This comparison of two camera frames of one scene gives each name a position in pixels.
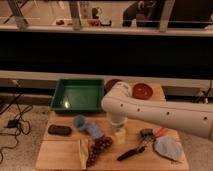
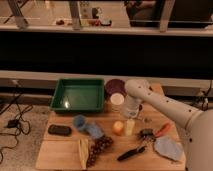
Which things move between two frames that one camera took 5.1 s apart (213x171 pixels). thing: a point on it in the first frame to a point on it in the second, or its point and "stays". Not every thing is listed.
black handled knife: x=131 y=152 stays
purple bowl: x=110 y=83 stays
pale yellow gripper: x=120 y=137 to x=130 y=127
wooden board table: x=88 y=141 stays
